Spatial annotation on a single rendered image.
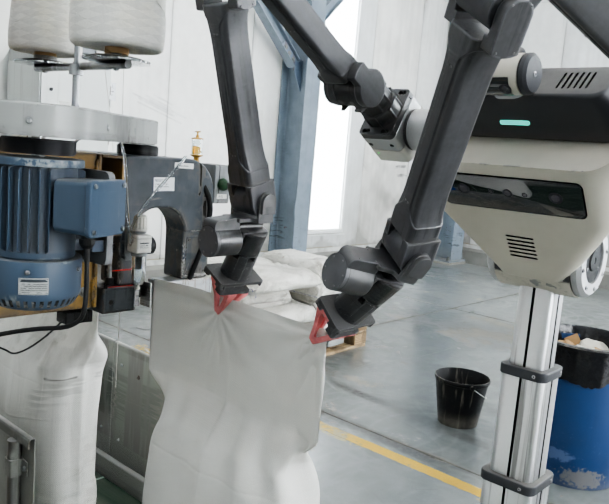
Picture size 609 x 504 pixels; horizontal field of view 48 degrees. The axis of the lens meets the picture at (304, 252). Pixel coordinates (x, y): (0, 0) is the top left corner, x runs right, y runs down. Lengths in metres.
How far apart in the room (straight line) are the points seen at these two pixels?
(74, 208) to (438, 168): 0.56
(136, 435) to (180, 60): 4.83
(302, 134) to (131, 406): 5.30
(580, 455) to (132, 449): 1.98
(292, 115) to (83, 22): 6.27
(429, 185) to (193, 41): 5.87
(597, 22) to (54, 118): 0.78
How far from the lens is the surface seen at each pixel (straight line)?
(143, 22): 1.26
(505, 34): 0.85
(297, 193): 7.23
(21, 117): 1.15
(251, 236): 1.26
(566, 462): 3.39
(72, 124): 1.16
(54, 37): 1.48
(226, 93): 1.21
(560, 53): 9.77
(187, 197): 1.57
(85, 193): 1.12
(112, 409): 2.34
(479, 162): 1.37
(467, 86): 0.90
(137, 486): 2.13
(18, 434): 1.63
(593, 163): 1.30
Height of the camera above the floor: 1.37
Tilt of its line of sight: 8 degrees down
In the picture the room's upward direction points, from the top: 5 degrees clockwise
